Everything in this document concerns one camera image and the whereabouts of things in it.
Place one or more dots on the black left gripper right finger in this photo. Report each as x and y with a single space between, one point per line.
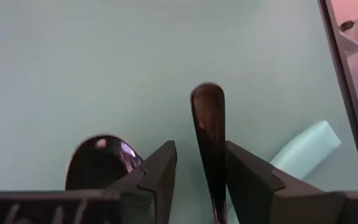
253 189

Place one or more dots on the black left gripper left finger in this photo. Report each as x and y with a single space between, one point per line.
154 186

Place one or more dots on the dark metal spoon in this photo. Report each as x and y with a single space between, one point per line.
209 124
101 161

